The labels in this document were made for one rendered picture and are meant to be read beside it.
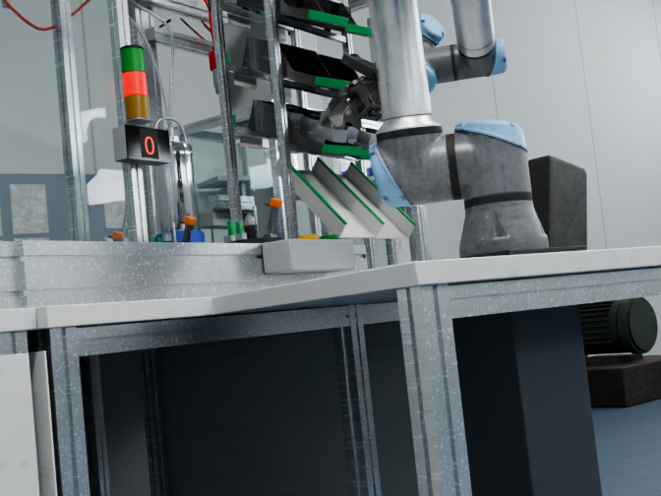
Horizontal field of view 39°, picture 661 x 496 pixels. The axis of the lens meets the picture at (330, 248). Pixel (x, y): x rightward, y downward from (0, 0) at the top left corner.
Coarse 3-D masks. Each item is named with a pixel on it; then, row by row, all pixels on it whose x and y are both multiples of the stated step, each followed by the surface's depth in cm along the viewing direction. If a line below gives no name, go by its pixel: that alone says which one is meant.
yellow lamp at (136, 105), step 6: (126, 96) 195; (132, 96) 194; (138, 96) 194; (144, 96) 195; (126, 102) 195; (132, 102) 194; (138, 102) 194; (144, 102) 195; (126, 108) 195; (132, 108) 194; (138, 108) 194; (144, 108) 194; (126, 114) 195; (132, 114) 194; (138, 114) 194; (144, 114) 194
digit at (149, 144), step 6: (144, 132) 193; (150, 132) 195; (144, 138) 193; (150, 138) 195; (156, 138) 196; (144, 144) 193; (150, 144) 194; (156, 144) 196; (144, 150) 193; (150, 150) 194; (156, 150) 196; (144, 156) 192; (150, 156) 194; (156, 156) 195
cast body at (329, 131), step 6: (318, 126) 221; (324, 126) 220; (330, 126) 218; (342, 126) 220; (318, 132) 221; (324, 132) 220; (330, 132) 218; (336, 132) 218; (342, 132) 219; (324, 138) 220; (330, 138) 218; (336, 138) 219; (342, 138) 220
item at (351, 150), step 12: (252, 108) 234; (264, 108) 231; (300, 108) 240; (252, 120) 234; (264, 120) 231; (288, 120) 225; (264, 132) 231; (288, 132) 225; (300, 144) 222; (312, 144) 219; (324, 144) 216; (336, 144) 231; (348, 144) 228; (360, 156) 226
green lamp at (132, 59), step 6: (126, 48) 195; (132, 48) 195; (138, 48) 195; (120, 54) 196; (126, 54) 195; (132, 54) 195; (138, 54) 195; (144, 54) 197; (126, 60) 195; (132, 60) 195; (138, 60) 195; (144, 60) 197; (126, 66) 195; (132, 66) 194; (138, 66) 195; (144, 66) 196
